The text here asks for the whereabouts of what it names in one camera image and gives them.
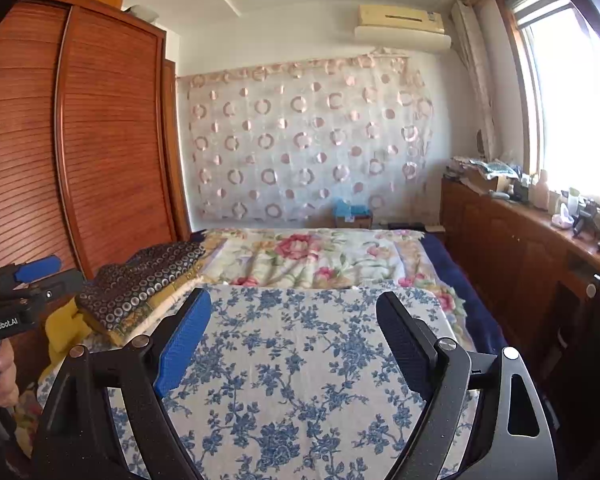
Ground wooden slatted wardrobe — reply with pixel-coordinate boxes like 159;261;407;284
0;0;193;386

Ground white plastic bottle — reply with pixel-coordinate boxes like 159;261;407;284
532;170;551;211

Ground pile of clutter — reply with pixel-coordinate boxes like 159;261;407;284
445;155;523;196

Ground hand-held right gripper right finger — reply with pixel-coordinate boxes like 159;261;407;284
375;291;558;480

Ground sheer circle-patterned curtain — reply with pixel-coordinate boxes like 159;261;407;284
176;55;433;226

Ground cream wall air conditioner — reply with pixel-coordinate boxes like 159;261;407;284
357;4;445;28

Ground blue floral white cloth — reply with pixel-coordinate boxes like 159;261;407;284
37;284;481;480

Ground long low wooden cabinet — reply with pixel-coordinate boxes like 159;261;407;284
440;177;600;436

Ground pink floral blanket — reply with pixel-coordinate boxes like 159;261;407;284
200;227;468;316

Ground yellow cloth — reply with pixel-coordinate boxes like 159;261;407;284
45;297;93;366

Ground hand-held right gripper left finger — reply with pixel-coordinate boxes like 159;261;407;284
30;287;213;480

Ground black mini tripods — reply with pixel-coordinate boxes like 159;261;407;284
572;200;600;253

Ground cream bundled window curtain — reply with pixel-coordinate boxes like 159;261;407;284
450;0;498;161

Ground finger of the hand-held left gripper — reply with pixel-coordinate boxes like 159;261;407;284
27;267;87;301
15;255;63;283

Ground wooden framed window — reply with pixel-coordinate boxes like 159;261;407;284
495;0;600;206

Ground navy circle-patterned garment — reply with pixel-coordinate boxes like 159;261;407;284
75;241;208;336

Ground golden brocade pillow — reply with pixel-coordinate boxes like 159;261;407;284
97;240;228;347

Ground blue packet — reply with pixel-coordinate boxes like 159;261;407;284
332;199;371;218

